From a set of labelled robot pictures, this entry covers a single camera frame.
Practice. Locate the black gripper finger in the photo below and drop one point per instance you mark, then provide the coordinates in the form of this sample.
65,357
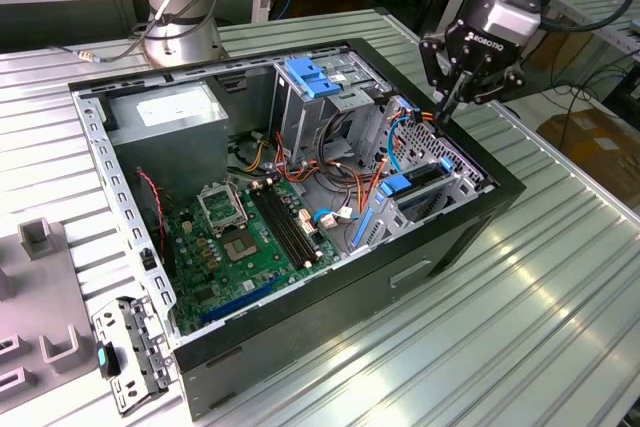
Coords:
431,62
500,84

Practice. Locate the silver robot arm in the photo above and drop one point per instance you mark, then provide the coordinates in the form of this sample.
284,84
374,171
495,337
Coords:
170,7

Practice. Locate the metal disk bay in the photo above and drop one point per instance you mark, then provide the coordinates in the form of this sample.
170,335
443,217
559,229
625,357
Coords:
390,227

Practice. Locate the large brown cardboard box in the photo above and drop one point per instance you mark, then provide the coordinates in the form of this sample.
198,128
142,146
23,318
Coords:
585,142

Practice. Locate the metal slat side table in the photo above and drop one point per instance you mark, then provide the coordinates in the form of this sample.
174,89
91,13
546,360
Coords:
590,7

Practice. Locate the blue plastic drive latch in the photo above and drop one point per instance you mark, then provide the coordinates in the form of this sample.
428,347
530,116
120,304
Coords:
310,78

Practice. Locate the grey metal drive cage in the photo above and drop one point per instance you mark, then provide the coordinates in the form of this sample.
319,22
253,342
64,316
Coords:
300,117

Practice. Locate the black RAM slot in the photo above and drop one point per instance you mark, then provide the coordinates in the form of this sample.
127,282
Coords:
277,228
298,217
284,225
291,221

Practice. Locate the CPU socket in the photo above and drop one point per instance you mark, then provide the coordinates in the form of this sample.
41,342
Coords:
240,247

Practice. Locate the green motherboard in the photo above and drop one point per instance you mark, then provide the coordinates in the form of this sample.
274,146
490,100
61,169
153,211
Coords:
250,269

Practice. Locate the grey power supply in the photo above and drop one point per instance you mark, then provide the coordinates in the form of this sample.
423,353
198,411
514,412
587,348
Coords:
170,157

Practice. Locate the blue expansion slot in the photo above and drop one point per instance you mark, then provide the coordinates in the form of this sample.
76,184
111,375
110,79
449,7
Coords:
240,301

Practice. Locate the black PC case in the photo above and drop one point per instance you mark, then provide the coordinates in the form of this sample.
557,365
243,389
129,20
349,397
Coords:
310,347

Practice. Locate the grey parts rack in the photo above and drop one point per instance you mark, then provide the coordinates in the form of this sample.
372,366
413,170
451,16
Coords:
45,287

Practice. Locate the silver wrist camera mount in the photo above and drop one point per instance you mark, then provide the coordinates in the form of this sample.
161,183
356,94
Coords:
515,19

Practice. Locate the metal rear slot bracket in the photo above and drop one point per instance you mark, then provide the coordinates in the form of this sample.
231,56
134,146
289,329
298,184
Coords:
135,342

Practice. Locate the blue black bracket latch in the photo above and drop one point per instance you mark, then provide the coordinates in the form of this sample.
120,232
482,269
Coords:
102,358

